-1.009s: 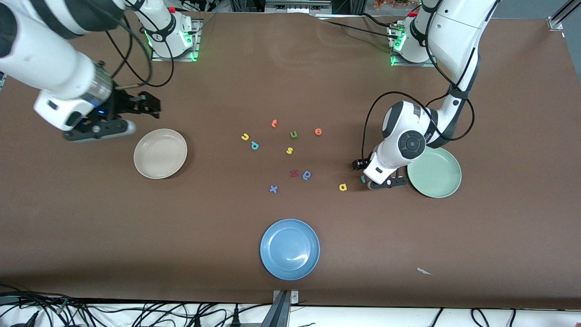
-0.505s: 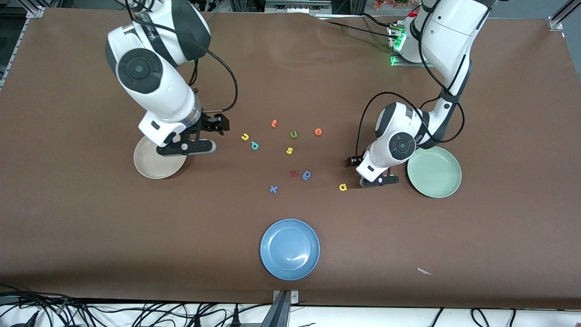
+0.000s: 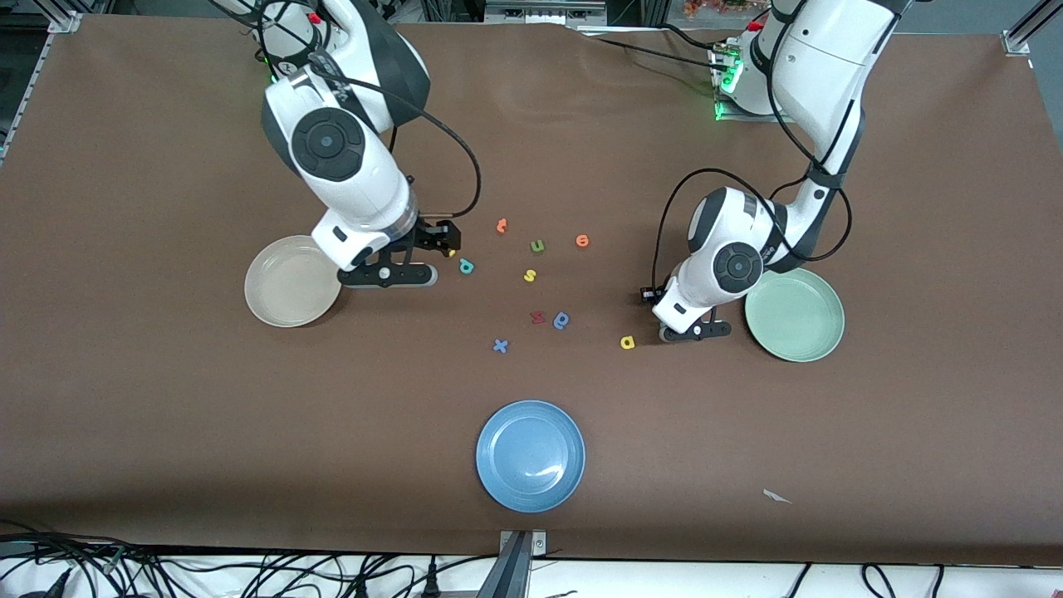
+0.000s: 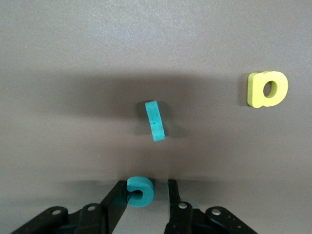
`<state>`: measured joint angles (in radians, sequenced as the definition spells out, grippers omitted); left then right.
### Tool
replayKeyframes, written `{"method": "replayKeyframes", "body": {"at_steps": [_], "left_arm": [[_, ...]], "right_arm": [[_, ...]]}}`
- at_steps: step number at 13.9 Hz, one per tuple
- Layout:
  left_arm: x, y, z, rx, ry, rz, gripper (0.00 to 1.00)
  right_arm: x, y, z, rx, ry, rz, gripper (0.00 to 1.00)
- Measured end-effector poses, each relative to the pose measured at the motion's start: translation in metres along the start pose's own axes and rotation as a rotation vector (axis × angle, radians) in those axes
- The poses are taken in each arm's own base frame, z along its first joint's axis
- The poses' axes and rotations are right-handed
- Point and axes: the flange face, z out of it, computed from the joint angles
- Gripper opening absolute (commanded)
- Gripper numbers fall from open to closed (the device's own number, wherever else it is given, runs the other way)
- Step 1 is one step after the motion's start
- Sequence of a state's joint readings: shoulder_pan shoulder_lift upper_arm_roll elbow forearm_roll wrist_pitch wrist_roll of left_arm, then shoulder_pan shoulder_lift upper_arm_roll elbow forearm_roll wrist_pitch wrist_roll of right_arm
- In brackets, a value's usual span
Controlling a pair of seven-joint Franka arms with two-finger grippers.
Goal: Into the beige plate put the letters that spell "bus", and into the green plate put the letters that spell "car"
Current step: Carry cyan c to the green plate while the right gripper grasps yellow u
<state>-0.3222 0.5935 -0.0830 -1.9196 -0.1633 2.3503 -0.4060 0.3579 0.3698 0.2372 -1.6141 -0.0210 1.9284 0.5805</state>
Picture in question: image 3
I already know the beige brown plate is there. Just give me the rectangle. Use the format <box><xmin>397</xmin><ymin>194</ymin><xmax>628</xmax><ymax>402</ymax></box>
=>
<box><xmin>244</xmin><ymin>235</ymin><xmax>344</xmax><ymax>328</ymax></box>

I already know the grey support post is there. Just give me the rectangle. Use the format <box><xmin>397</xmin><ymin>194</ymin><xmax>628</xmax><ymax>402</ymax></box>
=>
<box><xmin>476</xmin><ymin>532</ymin><xmax>532</xmax><ymax>598</ymax></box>

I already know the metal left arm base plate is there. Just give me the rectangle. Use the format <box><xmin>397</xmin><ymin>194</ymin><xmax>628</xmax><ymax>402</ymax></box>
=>
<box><xmin>714</xmin><ymin>46</ymin><xmax>791</xmax><ymax>124</ymax></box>

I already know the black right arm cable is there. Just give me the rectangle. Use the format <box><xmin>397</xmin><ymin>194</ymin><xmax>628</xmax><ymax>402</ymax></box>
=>
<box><xmin>249</xmin><ymin>0</ymin><xmax>484</xmax><ymax>221</ymax></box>

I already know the grey power strip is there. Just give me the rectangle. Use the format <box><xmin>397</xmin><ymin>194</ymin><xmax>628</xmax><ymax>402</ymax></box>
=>
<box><xmin>486</xmin><ymin>0</ymin><xmax>608</xmax><ymax>27</ymax></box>

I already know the metal table edge bracket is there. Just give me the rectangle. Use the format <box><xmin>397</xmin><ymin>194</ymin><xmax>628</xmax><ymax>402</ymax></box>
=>
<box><xmin>498</xmin><ymin>529</ymin><xmax>547</xmax><ymax>556</ymax></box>

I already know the green plate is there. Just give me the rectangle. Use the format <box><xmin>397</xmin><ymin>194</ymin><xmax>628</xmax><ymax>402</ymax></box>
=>
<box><xmin>744</xmin><ymin>266</ymin><xmax>846</xmax><ymax>363</ymax></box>

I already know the aluminium side rail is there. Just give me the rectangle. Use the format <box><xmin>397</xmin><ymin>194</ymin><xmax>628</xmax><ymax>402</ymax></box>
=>
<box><xmin>0</xmin><ymin>33</ymin><xmax>52</xmax><ymax>160</ymax></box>

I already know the blue plate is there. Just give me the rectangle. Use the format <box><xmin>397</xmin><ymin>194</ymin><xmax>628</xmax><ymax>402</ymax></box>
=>
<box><xmin>476</xmin><ymin>400</ymin><xmax>586</xmax><ymax>513</ymax></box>

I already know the black base cable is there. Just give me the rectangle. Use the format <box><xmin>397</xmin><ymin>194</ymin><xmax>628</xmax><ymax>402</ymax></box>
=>
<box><xmin>591</xmin><ymin>37</ymin><xmax>722</xmax><ymax>69</ymax></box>
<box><xmin>660</xmin><ymin>23</ymin><xmax>732</xmax><ymax>52</ymax></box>

